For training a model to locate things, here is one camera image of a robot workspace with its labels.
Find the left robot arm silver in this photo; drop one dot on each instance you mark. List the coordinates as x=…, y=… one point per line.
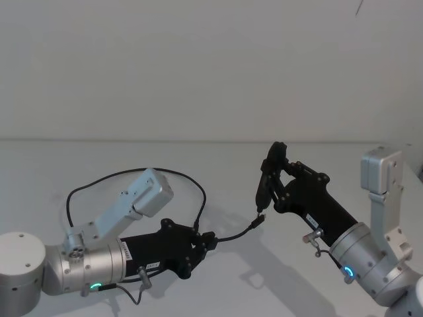
x=92, y=261

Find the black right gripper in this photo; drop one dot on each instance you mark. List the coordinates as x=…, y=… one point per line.
x=314, y=204

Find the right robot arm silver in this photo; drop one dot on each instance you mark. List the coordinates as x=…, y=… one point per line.
x=373, y=261

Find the white table cloth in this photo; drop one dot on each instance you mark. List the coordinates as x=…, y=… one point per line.
x=231, y=290

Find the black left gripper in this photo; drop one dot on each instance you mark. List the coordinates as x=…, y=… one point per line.
x=162, y=247

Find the plain pale wall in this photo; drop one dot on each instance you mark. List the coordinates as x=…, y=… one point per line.
x=198, y=66

